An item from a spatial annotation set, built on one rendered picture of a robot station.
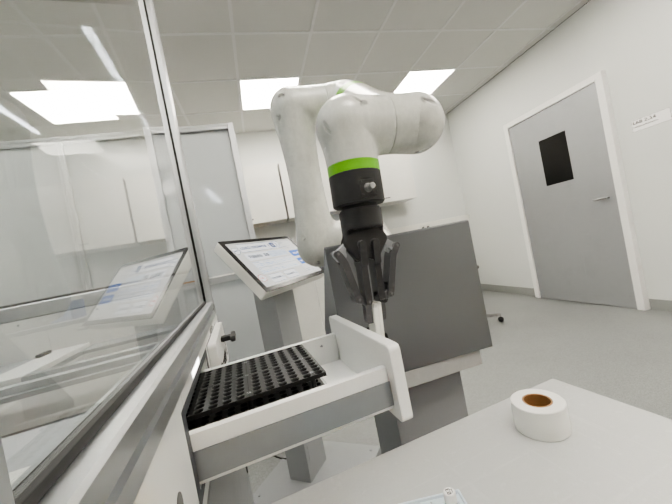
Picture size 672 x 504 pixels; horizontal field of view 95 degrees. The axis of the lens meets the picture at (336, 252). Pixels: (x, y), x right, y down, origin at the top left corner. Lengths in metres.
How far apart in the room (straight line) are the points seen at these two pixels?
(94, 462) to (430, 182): 4.94
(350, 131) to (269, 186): 3.41
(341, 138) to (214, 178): 1.79
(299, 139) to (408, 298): 0.52
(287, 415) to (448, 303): 0.49
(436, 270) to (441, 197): 4.31
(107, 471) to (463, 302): 0.73
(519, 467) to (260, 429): 0.33
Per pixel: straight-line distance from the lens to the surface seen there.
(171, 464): 0.37
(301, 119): 0.93
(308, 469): 1.74
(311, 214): 0.90
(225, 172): 2.27
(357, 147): 0.53
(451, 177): 5.24
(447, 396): 0.92
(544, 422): 0.56
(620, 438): 0.60
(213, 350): 0.73
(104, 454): 0.24
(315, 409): 0.46
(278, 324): 1.47
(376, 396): 0.48
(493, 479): 0.51
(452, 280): 0.81
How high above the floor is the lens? 1.08
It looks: 1 degrees down
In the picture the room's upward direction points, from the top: 11 degrees counter-clockwise
